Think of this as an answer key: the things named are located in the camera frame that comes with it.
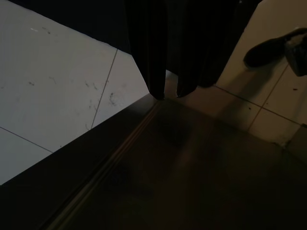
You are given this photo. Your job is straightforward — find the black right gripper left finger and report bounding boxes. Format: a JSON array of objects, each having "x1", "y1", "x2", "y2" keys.
[{"x1": 124, "y1": 0, "x2": 168, "y2": 101}]

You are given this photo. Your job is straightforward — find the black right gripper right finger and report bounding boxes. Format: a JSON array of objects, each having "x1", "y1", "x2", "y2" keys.
[{"x1": 166, "y1": 0, "x2": 262, "y2": 98}]

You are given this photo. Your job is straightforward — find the black robot foot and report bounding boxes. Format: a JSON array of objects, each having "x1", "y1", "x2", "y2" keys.
[{"x1": 243, "y1": 27, "x2": 307, "y2": 77}]

